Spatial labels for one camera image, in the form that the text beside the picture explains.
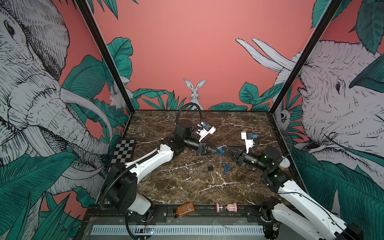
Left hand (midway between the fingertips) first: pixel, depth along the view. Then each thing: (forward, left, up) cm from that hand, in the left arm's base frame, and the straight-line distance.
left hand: (219, 152), depth 65 cm
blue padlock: (+1, -1, 0) cm, 1 cm away
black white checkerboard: (+16, +56, -25) cm, 63 cm away
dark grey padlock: (+5, +1, -29) cm, 29 cm away
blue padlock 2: (+4, -9, -28) cm, 30 cm away
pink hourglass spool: (-18, -7, -26) cm, 32 cm away
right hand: (+1, -1, +1) cm, 2 cm away
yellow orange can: (+4, -44, -24) cm, 50 cm away
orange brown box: (-18, +16, -25) cm, 34 cm away
